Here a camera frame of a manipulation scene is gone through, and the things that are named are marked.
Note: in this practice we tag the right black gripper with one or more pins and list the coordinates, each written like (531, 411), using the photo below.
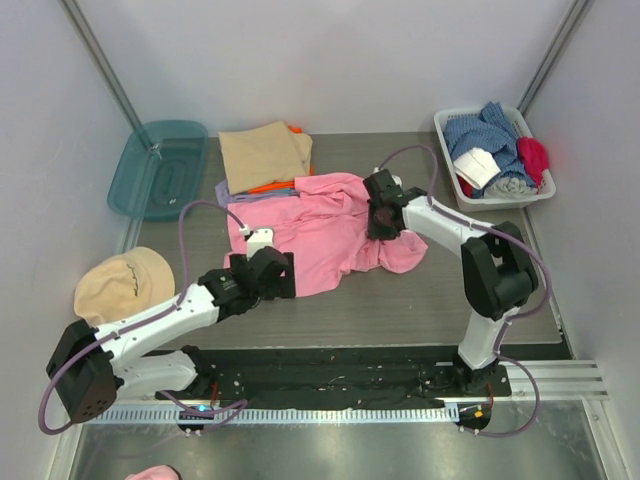
(376, 187)

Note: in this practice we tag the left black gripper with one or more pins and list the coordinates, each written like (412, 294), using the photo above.
(288, 275)

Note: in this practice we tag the pink t shirt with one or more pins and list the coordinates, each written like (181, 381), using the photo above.
(325, 226)

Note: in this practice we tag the teal t shirt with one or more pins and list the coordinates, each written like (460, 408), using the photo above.
(268, 193)

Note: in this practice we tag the orange t shirt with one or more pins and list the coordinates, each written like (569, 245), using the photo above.
(272, 187)

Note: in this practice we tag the lavender t shirt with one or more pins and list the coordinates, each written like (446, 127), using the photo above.
(224, 197)

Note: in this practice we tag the beige t shirt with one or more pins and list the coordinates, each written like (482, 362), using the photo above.
(240, 156)

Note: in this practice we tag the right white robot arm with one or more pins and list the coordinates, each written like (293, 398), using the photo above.
(497, 267)

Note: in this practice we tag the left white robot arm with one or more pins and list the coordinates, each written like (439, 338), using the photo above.
(93, 367)

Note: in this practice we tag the red cloth in basket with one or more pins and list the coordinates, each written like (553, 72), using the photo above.
(466, 187)

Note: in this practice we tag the white cloth in basket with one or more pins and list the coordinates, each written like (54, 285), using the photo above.
(477, 167)

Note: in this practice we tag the grey cloth in basket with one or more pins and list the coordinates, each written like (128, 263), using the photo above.
(510, 188)

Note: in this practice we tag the blue checked shirt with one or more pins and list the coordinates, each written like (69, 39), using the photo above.
(490, 130)

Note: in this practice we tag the magenta cloth in basket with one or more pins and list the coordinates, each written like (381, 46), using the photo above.
(534, 158)

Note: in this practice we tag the teal plastic bin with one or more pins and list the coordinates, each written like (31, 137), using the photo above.
(160, 170)

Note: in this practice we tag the white plastic basket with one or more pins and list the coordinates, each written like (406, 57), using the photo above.
(477, 203)

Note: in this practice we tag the beige crumpled cloth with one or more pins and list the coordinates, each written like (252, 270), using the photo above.
(123, 285)

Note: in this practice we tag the pink cloth at bottom edge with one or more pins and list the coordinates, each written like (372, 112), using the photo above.
(160, 472)

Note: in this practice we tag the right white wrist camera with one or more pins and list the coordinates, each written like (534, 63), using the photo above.
(395, 178)

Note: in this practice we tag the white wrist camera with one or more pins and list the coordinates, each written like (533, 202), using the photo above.
(395, 178)
(256, 239)

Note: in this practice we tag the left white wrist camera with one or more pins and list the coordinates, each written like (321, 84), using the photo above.
(256, 239)

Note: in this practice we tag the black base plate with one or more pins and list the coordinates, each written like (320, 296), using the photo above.
(368, 378)

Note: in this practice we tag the white slotted cable duct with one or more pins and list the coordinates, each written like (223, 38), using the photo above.
(172, 414)

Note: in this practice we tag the right aluminium frame post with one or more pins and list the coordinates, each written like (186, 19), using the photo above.
(571, 22)

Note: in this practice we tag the aluminium frame post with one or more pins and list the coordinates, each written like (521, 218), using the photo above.
(571, 22)
(81, 25)

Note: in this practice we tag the aluminium rail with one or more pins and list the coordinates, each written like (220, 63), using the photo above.
(558, 380)

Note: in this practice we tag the left aluminium frame post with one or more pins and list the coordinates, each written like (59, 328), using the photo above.
(81, 25)

